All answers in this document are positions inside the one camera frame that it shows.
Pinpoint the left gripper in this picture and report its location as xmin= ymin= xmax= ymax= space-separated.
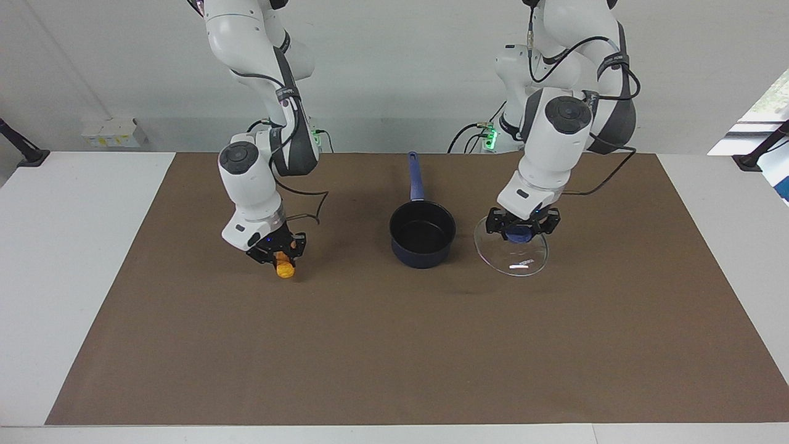
xmin=485 ymin=207 xmax=562 ymax=237

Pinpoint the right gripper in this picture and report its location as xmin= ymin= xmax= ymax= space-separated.
xmin=246 ymin=223 xmax=308 ymax=266

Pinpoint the glass lid with blue knob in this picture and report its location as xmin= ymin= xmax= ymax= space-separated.
xmin=473 ymin=213 xmax=550 ymax=278

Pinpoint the black stand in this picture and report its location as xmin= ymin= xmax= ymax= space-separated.
xmin=732 ymin=120 xmax=789 ymax=173
xmin=0 ymin=117 xmax=51 ymax=168

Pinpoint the dark blue pot with handle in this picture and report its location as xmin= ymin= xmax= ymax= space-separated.
xmin=389 ymin=152 xmax=457 ymax=269

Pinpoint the white wall socket box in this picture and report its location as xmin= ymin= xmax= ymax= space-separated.
xmin=81 ymin=118 xmax=149 ymax=149

